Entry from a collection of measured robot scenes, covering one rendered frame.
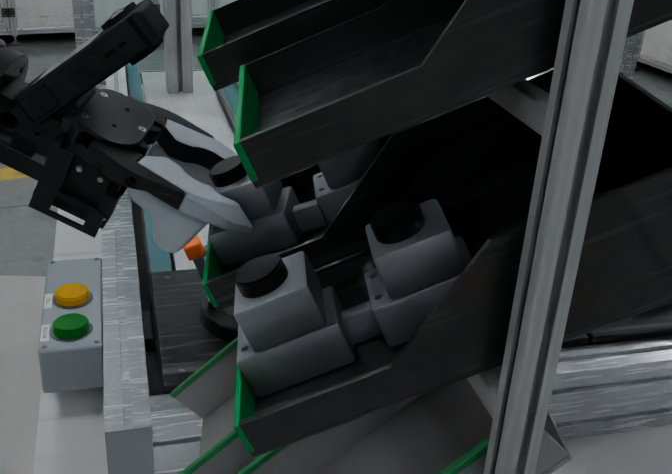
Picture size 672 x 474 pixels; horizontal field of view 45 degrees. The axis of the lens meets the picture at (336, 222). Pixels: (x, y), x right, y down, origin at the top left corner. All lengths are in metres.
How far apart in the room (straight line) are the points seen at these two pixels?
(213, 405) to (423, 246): 0.39
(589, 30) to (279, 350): 0.25
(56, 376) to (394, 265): 0.60
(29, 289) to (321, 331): 0.86
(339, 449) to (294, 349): 0.17
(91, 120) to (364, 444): 0.30
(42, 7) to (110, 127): 5.60
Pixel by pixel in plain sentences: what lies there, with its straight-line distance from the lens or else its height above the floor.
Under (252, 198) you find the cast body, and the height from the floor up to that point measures 1.25.
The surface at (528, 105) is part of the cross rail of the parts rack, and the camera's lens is 0.39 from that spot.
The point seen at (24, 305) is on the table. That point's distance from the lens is 1.25.
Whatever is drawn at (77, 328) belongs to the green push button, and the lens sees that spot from 0.97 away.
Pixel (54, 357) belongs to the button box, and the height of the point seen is 0.95.
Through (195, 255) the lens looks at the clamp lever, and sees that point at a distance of 0.92.
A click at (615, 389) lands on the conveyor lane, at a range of 1.02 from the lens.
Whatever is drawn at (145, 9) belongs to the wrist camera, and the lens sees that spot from 0.58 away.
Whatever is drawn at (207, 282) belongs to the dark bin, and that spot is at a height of 1.21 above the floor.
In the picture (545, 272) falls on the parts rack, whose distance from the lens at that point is 0.38.
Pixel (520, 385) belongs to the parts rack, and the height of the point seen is 1.26.
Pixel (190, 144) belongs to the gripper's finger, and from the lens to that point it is 0.63.
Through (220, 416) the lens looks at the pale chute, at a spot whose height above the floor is 1.01.
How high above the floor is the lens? 1.50
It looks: 26 degrees down
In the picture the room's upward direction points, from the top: 3 degrees clockwise
